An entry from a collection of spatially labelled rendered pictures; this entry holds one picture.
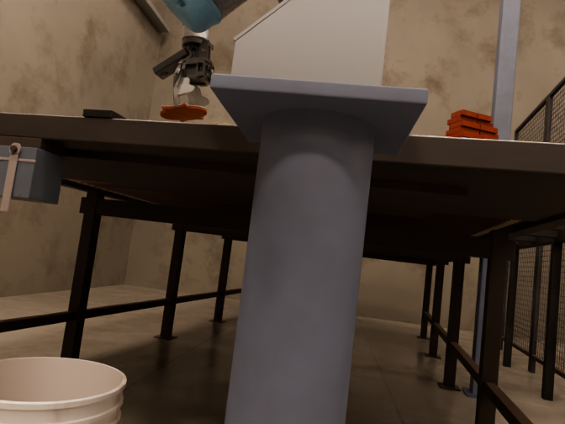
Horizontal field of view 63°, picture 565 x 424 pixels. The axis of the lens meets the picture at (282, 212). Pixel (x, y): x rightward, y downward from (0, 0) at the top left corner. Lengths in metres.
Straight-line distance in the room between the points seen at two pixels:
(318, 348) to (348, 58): 0.38
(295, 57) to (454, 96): 6.12
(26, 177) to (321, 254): 0.80
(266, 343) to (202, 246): 5.80
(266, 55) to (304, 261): 0.28
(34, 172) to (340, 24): 0.81
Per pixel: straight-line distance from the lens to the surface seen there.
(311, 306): 0.60
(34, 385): 1.18
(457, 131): 1.90
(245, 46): 0.66
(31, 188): 1.21
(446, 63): 6.87
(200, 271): 6.40
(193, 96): 1.40
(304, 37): 0.65
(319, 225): 0.60
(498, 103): 3.10
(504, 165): 0.95
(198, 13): 0.79
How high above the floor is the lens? 0.65
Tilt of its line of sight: 5 degrees up
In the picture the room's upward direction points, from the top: 7 degrees clockwise
